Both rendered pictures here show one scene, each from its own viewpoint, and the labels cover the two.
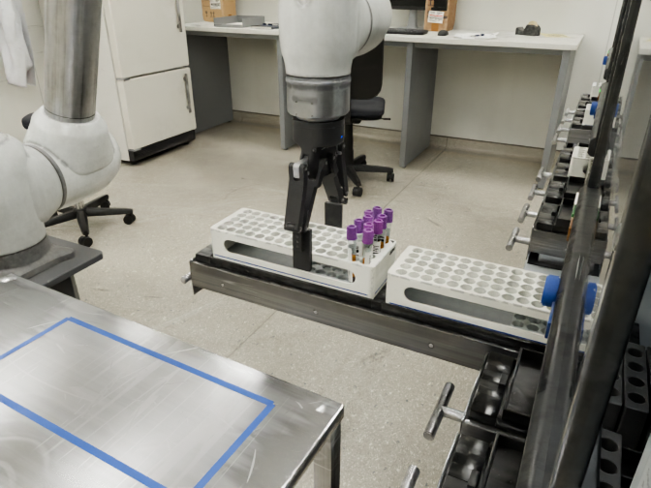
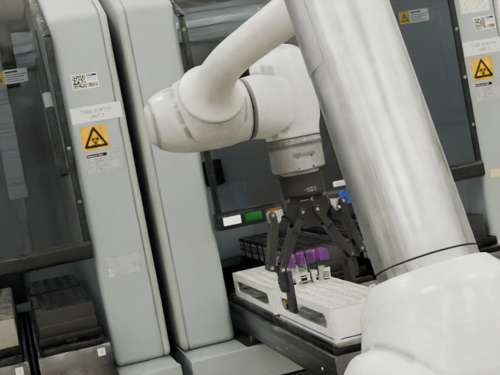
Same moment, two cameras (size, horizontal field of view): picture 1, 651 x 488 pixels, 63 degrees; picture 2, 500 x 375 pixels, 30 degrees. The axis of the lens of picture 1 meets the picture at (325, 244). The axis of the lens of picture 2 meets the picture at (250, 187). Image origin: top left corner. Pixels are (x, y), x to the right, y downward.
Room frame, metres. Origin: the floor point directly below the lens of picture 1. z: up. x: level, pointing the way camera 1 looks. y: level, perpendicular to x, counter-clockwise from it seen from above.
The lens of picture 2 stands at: (1.84, 1.11, 1.14)
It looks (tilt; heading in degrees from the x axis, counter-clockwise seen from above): 3 degrees down; 229
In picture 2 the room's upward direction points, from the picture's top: 11 degrees counter-clockwise
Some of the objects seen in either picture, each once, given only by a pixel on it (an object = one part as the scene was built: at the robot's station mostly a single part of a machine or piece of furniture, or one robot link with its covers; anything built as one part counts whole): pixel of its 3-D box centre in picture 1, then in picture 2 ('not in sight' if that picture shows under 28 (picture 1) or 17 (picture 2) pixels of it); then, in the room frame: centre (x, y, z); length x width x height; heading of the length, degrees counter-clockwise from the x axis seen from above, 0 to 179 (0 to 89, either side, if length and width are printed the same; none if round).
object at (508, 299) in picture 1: (495, 299); (276, 289); (0.63, -0.24, 0.83); 0.30 x 0.10 x 0.06; 63
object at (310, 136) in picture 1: (318, 146); (304, 199); (0.76, 0.01, 1.02); 0.08 x 0.07 x 0.09; 153
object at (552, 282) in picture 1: (550, 290); (345, 196); (0.42, -0.21, 0.98); 0.03 x 0.01 x 0.03; 153
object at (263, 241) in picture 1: (301, 251); (331, 308); (0.77, 0.04, 0.84); 0.30 x 0.10 x 0.06; 63
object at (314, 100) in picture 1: (318, 95); (296, 156); (0.76, 0.01, 1.09); 0.09 x 0.09 x 0.06
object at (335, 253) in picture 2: not in sight; (330, 261); (0.45, -0.26, 0.85); 0.12 x 0.02 x 0.06; 154
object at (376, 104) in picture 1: (352, 103); not in sight; (3.41, -0.17, 0.52); 0.64 x 0.60 x 1.05; 173
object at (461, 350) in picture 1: (376, 300); (310, 330); (0.71, -0.08, 0.78); 0.73 x 0.14 x 0.09; 63
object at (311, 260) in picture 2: (357, 254); (315, 282); (0.71, -0.05, 0.87); 0.02 x 0.02 x 0.11
